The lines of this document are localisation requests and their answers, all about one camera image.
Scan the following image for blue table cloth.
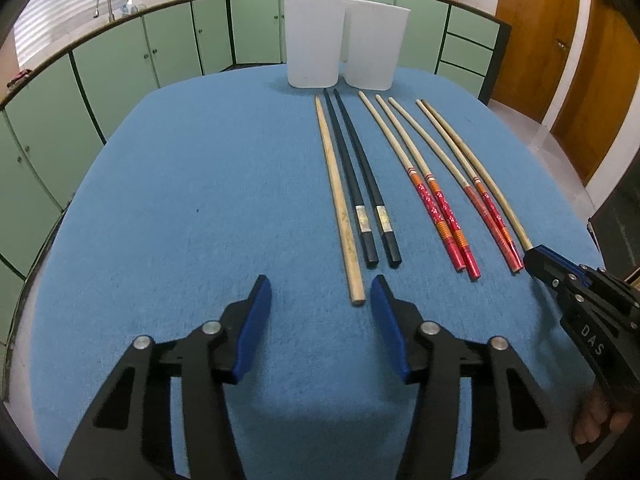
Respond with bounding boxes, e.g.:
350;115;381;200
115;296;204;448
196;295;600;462
10;63;608;480

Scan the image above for white plastic chopstick holder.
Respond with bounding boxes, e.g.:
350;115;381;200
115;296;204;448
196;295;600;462
282;0;347;88
342;0;412;89

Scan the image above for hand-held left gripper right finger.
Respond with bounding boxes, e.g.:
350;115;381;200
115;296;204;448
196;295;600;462
370;275;586;480

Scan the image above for thick plain wooden chopstick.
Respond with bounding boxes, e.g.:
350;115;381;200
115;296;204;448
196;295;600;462
314;94;368;307

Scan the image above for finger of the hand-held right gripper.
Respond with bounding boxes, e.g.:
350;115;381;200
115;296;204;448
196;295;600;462
535;245;590;281
523;252;571;304

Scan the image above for white window blinds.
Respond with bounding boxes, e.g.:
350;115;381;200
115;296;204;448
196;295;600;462
12;0;132;68

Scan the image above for black chopstick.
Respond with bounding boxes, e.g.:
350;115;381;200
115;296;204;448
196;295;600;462
333;89;402;267
323;88;379;267

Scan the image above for thin plain bamboo chopstick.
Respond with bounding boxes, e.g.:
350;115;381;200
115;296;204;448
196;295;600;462
421;99;534;252

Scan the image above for person's right hand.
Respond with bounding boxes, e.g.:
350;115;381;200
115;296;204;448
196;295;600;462
572;385;633;446

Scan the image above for black furniture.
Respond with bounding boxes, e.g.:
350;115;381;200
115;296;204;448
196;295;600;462
587;175;640;281

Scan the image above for red patterned chopstick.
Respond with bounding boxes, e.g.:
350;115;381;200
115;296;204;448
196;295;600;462
388;97;523;274
358;91;466;273
375;95;482;281
416;100;526;261

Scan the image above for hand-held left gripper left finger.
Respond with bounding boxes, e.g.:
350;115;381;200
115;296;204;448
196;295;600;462
59;275;273;480

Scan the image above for wooden door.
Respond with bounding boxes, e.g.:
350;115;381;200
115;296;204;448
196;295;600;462
495;0;581;123
550;0;640;183

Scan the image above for row of green base cabinets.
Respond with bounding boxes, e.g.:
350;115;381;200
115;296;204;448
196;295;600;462
0;0;512;346

